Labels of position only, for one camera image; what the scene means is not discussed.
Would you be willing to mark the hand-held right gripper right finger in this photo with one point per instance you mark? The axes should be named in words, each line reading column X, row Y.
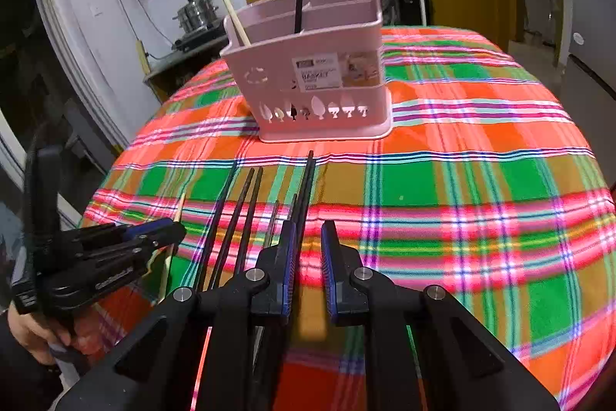
column 329, row 269

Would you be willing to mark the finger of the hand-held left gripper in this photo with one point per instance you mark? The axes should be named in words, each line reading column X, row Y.
column 110, row 272
column 159, row 232

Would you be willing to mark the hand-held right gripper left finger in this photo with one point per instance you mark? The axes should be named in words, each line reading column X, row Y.
column 288, row 269

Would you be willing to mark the wooden chopstick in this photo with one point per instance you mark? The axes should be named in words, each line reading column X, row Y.
column 232, row 11
column 168, row 264

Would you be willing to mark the grey metal chopstick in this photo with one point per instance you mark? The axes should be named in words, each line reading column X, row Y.
column 271, row 225

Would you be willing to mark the translucent chopstick holder box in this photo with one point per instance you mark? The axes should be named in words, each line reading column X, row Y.
column 279, row 69

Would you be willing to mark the person's left forearm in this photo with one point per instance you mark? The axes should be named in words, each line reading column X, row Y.
column 19, row 384

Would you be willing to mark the person's left hand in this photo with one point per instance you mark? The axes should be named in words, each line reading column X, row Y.
column 33, row 334

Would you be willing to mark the plaid tablecloth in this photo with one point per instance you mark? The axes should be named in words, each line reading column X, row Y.
column 457, row 199

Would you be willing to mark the low metal counter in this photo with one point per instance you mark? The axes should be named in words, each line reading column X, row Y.
column 168, row 74

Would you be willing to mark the yellow power strip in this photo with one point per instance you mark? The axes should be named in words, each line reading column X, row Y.
column 142, row 57

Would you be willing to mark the gas stove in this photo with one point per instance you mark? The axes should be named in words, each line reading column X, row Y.
column 197, row 39

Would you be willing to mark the steel steamer pot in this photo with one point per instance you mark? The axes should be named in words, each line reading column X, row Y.
column 195, row 14

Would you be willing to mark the grey refrigerator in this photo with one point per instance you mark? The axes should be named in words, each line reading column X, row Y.
column 592, row 71

